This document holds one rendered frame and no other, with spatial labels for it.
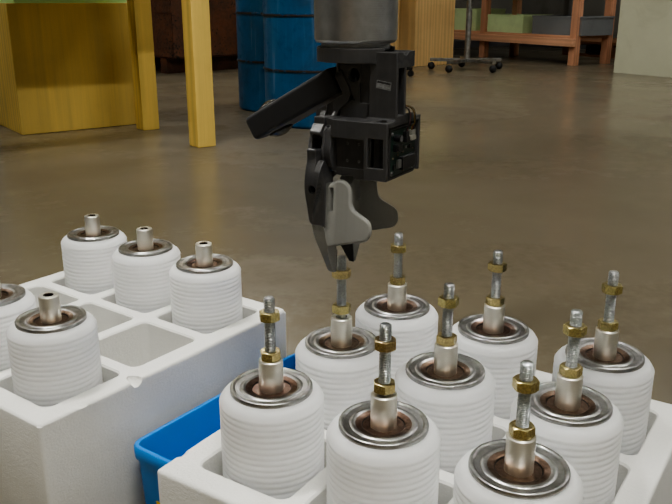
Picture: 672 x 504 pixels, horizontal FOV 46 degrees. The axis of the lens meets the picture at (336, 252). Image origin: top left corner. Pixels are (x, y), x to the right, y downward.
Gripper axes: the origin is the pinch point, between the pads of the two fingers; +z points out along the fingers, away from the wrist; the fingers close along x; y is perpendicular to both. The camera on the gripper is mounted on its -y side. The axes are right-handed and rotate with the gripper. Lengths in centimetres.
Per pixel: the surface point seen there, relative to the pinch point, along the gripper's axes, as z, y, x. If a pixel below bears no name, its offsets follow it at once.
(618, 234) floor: 35, 3, 143
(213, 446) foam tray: 16.9, -5.9, -13.3
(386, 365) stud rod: 4.1, 12.1, -12.8
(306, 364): 10.7, -0.8, -4.6
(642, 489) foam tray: 16.9, 31.1, 0.1
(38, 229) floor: 35, -133, 70
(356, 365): 10.2, 4.1, -3.0
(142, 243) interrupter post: 8.7, -39.0, 13.0
